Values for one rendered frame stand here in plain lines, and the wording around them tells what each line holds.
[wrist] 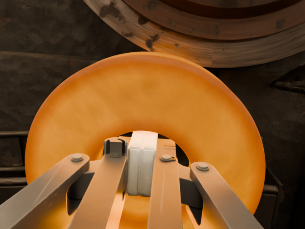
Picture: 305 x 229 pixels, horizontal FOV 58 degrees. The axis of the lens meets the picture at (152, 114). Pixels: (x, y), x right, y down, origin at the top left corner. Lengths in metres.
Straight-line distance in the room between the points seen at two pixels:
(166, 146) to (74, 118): 0.06
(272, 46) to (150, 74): 0.26
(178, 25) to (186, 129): 0.21
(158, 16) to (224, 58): 0.10
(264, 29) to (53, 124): 0.28
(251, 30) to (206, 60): 0.06
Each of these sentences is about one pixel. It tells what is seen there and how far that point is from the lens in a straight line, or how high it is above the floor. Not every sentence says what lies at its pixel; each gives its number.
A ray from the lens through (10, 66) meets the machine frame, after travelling 0.54.
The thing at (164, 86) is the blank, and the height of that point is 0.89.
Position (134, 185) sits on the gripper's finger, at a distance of 0.16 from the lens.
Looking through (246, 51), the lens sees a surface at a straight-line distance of 0.38.
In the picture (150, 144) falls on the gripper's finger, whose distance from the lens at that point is 0.15.
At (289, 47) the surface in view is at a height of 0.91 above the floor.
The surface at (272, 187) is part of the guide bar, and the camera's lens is 0.45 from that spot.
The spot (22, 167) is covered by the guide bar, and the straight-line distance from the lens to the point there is 0.55.
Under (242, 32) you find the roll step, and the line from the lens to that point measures 0.36.
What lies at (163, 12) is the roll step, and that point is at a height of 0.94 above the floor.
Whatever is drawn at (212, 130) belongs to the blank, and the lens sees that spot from 0.16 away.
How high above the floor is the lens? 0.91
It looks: 15 degrees down
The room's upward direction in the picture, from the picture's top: 4 degrees clockwise
